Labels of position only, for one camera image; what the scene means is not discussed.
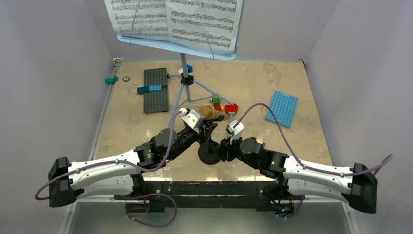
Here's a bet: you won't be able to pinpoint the red grey lego column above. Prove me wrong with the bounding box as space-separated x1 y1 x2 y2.
225 104 238 125

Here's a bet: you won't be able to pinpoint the black microphone stand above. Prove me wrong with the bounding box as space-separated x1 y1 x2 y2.
198 120 221 165

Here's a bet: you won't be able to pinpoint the blue lego bricks strip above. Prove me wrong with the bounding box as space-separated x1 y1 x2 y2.
137 84 162 95

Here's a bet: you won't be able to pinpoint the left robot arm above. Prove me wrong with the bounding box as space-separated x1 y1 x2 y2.
48 123 217 208

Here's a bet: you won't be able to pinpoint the left aluminium rail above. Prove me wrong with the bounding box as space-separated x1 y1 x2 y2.
58 58 124 234

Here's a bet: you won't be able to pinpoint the light blue lego baseplate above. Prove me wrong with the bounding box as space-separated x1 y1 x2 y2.
269 91 298 128

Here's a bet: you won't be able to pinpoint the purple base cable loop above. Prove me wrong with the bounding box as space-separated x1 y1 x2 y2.
125 193 179 228

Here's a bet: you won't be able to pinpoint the right sheet music page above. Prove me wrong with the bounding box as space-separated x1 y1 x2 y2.
166 0 244 55

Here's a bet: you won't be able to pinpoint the green red lego vehicle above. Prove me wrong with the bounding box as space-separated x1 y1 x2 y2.
209 96 225 112

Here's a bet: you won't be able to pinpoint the white lego car blue wheels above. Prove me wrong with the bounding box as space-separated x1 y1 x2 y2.
255 138 265 147

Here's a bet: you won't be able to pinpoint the light blue music stand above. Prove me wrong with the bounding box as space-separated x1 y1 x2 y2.
117 34 235 113

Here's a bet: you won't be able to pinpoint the teal plastic clip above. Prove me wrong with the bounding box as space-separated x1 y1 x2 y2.
105 75 119 85

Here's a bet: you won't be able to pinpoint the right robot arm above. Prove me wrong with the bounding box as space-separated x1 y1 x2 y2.
218 137 378 214

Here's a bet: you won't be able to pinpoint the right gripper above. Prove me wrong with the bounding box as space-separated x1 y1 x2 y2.
213 132 260 170

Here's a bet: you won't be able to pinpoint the dark grey lego baseplate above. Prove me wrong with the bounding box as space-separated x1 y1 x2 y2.
143 68 169 114

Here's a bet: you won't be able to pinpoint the blue white lego brick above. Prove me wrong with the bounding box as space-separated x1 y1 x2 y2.
178 65 193 74

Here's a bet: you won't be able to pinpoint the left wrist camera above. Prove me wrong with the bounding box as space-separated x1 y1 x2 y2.
179 108 205 133

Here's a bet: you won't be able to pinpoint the gold microphone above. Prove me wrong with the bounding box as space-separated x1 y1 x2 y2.
198 104 230 122

